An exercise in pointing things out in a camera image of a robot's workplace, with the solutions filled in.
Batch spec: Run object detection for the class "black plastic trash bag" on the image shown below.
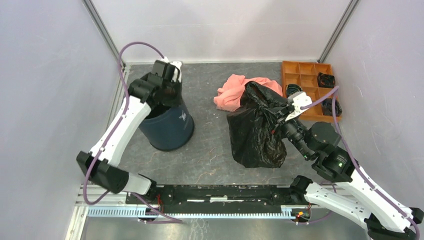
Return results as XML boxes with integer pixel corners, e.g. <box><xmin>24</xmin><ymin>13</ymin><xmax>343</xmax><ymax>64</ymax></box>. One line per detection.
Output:
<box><xmin>226</xmin><ymin>81</ymin><xmax>288</xmax><ymax>169</ymax></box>

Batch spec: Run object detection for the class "dark blue trash bin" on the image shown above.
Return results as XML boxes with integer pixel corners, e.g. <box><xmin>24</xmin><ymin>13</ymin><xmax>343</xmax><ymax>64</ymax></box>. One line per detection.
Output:
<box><xmin>138</xmin><ymin>102</ymin><xmax>195</xmax><ymax>152</ymax></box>

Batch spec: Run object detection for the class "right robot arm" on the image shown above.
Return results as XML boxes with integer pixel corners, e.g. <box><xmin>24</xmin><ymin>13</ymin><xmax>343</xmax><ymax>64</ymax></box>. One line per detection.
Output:
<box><xmin>272</xmin><ymin>116</ymin><xmax>424</xmax><ymax>240</ymax></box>

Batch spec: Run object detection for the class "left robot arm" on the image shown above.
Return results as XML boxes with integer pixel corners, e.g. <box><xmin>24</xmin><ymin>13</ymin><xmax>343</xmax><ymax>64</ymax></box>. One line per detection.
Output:
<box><xmin>76</xmin><ymin>58</ymin><xmax>183</xmax><ymax>204</ymax></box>

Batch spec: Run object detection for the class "rolled trash bag with yellow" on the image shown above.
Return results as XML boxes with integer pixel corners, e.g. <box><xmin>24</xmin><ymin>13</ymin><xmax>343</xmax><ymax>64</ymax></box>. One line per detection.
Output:
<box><xmin>285</xmin><ymin>83</ymin><xmax>303</xmax><ymax>98</ymax></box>

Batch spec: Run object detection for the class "rolled trash bag bottom right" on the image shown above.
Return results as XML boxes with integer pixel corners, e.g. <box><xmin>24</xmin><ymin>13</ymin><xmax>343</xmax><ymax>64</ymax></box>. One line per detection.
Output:
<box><xmin>321</xmin><ymin>98</ymin><xmax>343</xmax><ymax>117</ymax></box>

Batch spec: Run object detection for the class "rolled trash bag top right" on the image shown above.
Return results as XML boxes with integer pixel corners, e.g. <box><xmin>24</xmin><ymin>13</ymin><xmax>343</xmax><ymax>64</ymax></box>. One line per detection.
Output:
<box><xmin>317</xmin><ymin>72</ymin><xmax>336</xmax><ymax>89</ymax></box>

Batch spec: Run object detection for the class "pink crumpled cloth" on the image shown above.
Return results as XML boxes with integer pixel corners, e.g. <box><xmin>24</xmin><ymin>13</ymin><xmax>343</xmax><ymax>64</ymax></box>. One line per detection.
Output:
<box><xmin>213</xmin><ymin>74</ymin><xmax>283</xmax><ymax>112</ymax></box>

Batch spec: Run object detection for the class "orange wooden compartment tray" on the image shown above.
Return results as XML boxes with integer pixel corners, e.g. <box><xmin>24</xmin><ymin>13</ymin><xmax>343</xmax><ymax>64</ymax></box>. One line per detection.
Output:
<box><xmin>281</xmin><ymin>61</ymin><xmax>333</xmax><ymax>123</ymax></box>

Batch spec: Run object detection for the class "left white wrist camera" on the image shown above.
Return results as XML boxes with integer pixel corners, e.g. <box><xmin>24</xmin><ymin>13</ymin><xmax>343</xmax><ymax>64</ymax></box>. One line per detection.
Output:
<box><xmin>161</xmin><ymin>56</ymin><xmax>183</xmax><ymax>83</ymax></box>

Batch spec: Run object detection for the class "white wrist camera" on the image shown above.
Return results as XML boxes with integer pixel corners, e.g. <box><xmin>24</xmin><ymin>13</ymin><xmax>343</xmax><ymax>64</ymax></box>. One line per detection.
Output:
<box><xmin>285</xmin><ymin>91</ymin><xmax>313</xmax><ymax>122</ymax></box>
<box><xmin>161</xmin><ymin>56</ymin><xmax>183</xmax><ymax>83</ymax></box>

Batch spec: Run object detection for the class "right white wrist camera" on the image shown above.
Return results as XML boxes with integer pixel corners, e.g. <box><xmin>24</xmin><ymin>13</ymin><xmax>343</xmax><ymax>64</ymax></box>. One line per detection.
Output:
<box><xmin>285</xmin><ymin>91</ymin><xmax>313</xmax><ymax>122</ymax></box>

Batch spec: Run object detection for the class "white toothed cable duct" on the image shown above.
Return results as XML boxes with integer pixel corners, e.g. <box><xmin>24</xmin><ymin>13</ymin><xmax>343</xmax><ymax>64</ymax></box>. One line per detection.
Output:
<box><xmin>86</xmin><ymin>205</ymin><xmax>294</xmax><ymax>220</ymax></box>

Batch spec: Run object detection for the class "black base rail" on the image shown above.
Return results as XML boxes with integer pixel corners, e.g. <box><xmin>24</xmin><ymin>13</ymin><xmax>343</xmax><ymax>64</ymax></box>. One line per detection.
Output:
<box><xmin>144</xmin><ymin>184</ymin><xmax>308</xmax><ymax>214</ymax></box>

